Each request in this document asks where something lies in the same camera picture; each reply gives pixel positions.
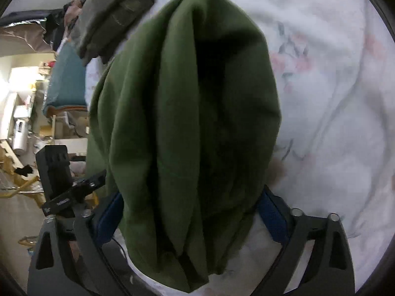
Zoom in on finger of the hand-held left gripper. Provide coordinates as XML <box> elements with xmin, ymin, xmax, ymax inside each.
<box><xmin>88</xmin><ymin>170</ymin><xmax>107</xmax><ymax>193</ymax></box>

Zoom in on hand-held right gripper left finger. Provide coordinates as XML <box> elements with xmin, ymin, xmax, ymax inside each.
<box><xmin>27</xmin><ymin>191</ymin><xmax>145</xmax><ymax>296</ymax></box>

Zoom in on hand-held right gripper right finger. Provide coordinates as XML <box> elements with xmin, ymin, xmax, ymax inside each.
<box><xmin>251</xmin><ymin>185</ymin><xmax>355</xmax><ymax>296</ymax></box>

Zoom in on green pants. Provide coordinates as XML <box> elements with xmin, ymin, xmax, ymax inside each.
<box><xmin>86</xmin><ymin>0</ymin><xmax>282</xmax><ymax>293</ymax></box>

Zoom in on folded dark grey pants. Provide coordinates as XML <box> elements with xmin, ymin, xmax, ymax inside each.
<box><xmin>71</xmin><ymin>0</ymin><xmax>162</xmax><ymax>65</ymax></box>

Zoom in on yellow wooden rack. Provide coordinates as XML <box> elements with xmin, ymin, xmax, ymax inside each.
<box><xmin>0</xmin><ymin>142</ymin><xmax>47</xmax><ymax>210</ymax></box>

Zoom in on grey storage bin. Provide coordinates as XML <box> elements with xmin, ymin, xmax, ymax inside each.
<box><xmin>51</xmin><ymin>111</ymin><xmax>90</xmax><ymax>158</ymax></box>

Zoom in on teal padded headboard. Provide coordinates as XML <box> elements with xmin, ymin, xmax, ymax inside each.
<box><xmin>43</xmin><ymin>41</ymin><xmax>88</xmax><ymax>114</ymax></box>

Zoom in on floral white bed sheet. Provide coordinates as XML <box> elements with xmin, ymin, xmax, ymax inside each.
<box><xmin>85</xmin><ymin>0</ymin><xmax>392</xmax><ymax>296</ymax></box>

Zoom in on hanging brown garment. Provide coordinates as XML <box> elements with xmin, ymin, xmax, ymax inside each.
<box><xmin>0</xmin><ymin>25</ymin><xmax>58</xmax><ymax>57</ymax></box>

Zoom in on hanging black jacket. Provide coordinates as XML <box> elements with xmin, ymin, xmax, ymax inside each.
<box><xmin>0</xmin><ymin>9</ymin><xmax>65</xmax><ymax>27</ymax></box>

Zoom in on pile of mixed clothes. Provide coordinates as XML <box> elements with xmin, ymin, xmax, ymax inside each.
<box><xmin>46</xmin><ymin>0</ymin><xmax>90</xmax><ymax>53</ymax></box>

